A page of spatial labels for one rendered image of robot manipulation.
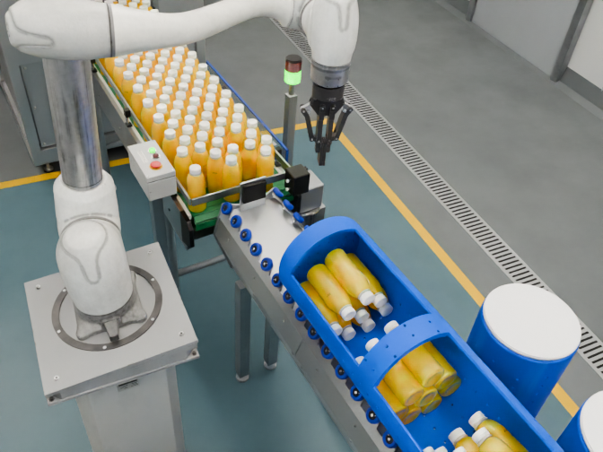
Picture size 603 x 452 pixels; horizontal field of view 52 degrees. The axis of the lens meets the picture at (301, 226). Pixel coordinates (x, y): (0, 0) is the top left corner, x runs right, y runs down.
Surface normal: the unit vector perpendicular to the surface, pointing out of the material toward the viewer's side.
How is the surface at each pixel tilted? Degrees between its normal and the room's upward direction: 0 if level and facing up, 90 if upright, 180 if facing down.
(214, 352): 0
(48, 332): 5
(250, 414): 0
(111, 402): 90
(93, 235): 10
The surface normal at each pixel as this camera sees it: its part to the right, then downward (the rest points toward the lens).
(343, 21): 0.30, 0.54
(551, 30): -0.91, 0.24
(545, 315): 0.07, -0.73
